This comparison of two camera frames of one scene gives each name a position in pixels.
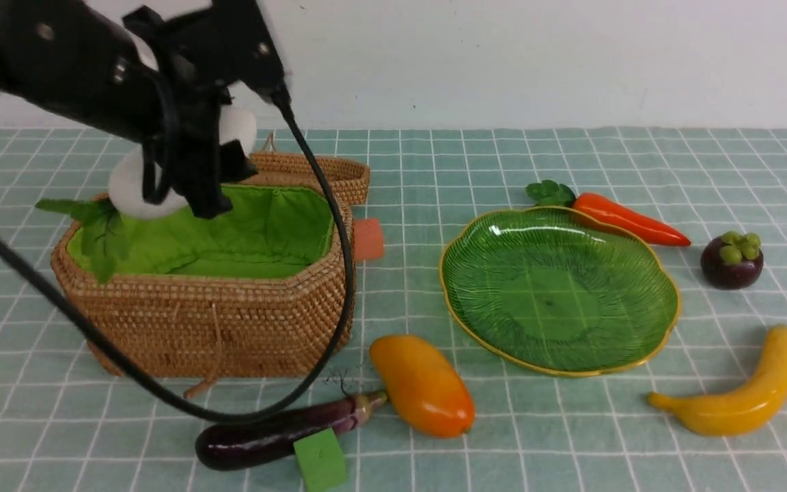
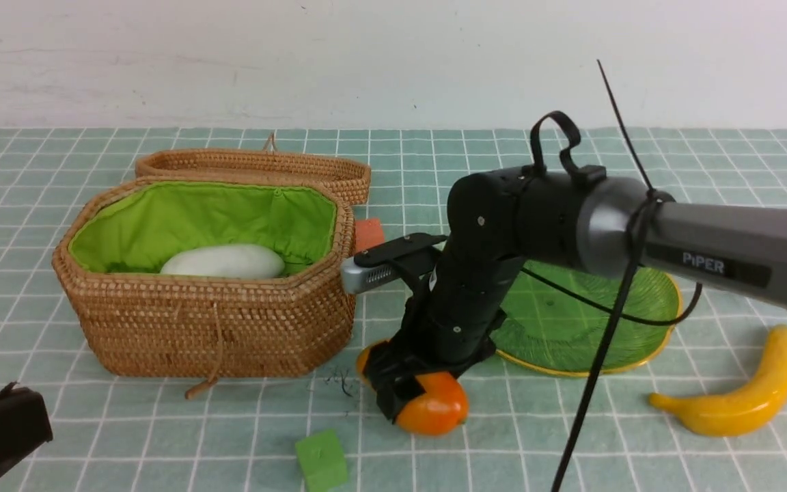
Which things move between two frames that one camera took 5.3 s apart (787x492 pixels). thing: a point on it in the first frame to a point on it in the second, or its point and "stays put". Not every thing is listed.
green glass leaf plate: (543, 289) stays put
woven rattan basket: (256, 294) stays put
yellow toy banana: (751, 404) stays put
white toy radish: (104, 229) to (225, 261)
